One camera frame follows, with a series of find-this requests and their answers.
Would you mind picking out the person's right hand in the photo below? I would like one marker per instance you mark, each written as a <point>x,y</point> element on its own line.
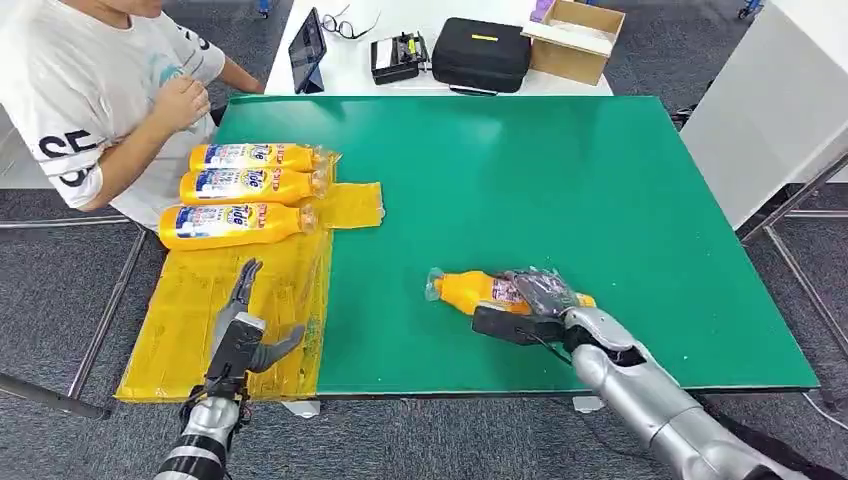
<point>179,102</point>

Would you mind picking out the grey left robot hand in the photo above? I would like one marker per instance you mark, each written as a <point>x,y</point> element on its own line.
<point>246,285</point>

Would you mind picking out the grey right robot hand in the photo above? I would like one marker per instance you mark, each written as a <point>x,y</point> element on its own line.
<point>546,295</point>

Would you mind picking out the orange detergent bottle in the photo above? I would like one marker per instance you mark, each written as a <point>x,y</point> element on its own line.
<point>285,158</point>
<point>288,186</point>
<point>278,225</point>
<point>464,291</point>

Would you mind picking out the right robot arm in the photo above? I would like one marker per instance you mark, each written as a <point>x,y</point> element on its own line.
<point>662,404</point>

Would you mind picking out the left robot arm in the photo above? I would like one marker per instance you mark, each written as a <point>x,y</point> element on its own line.
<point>205,430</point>

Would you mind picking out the yellow plastic sheet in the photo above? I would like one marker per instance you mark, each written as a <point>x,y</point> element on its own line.
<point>192,318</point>

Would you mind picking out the person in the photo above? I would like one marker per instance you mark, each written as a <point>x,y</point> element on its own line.
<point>86,79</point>

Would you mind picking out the green table mat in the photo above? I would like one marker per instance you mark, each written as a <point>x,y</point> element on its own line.
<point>530,185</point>

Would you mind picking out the black tablet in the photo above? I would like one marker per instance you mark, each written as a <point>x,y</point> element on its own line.
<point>306,50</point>

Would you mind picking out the steel table leg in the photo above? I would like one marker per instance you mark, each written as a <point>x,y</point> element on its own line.
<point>795,197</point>
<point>109,311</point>
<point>805,290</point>

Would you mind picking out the steel table crossbar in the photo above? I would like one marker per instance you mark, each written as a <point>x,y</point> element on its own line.
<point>66,222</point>

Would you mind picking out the black eyeglasses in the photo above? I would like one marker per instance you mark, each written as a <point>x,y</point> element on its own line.
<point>345,29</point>

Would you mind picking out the black label printer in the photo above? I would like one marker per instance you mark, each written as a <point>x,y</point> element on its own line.
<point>397,60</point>

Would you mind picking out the dark metal bar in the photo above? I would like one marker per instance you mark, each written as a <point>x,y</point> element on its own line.
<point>53,396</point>

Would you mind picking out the cardboard box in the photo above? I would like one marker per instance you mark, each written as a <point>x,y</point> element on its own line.
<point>563,63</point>

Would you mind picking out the black zip case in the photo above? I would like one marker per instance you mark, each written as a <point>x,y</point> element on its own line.
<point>477,63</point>

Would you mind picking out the small purple item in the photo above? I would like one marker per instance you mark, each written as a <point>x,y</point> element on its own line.
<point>540,10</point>

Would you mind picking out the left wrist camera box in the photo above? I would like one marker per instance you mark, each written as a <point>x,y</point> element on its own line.
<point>232,361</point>

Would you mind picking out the white table bracket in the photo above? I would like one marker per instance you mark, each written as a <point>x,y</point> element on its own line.
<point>588,404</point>
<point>301,409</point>

